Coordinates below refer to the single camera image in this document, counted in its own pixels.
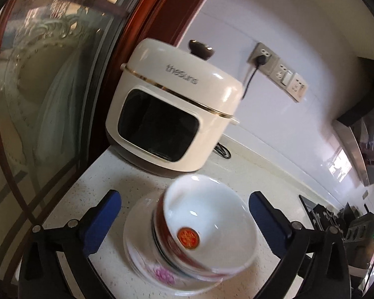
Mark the steel range hood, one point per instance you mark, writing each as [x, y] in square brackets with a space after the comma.
[352, 143]

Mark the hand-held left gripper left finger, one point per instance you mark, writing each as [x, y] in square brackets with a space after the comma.
[101, 224]

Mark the grey wall socket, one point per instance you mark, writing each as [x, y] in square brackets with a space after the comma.
[263, 53]
[297, 87]

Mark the black pan support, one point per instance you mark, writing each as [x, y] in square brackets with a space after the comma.
[325, 215]

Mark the cream rice cooker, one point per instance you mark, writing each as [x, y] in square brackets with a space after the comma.
[205, 84]

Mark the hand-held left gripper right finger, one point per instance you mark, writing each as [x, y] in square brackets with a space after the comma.
[268, 221]

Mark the large floral white plate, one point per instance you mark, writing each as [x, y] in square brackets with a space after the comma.
[140, 218]

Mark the wooden framed glass door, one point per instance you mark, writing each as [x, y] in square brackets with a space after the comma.
[50, 99]

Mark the grey socket with switch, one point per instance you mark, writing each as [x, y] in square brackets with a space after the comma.
[282, 73]

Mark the black glass gas stove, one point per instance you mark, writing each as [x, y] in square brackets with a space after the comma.
[308, 205]

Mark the red banded white bowl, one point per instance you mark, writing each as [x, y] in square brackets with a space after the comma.
[212, 205]

